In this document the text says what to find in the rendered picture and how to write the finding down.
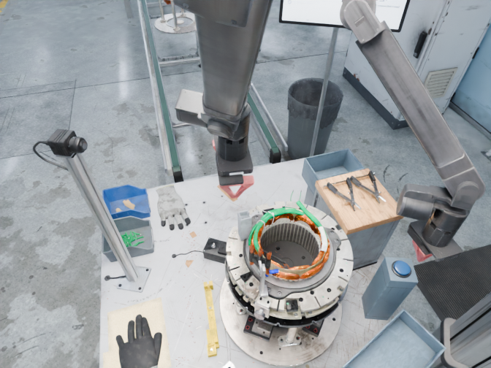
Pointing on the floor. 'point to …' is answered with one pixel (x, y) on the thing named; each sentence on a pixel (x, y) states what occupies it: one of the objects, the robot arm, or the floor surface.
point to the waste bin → (305, 136)
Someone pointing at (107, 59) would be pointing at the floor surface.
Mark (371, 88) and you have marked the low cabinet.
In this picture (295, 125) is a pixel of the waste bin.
